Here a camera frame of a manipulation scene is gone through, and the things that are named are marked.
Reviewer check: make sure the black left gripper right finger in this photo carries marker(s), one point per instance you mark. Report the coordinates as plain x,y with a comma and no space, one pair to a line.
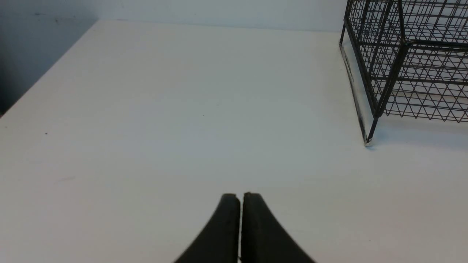
263,239

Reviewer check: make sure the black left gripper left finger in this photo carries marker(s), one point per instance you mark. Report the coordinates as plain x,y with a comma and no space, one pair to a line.
219,239

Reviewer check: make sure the black wire mesh shelf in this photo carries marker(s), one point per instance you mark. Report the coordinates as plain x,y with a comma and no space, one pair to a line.
411,56

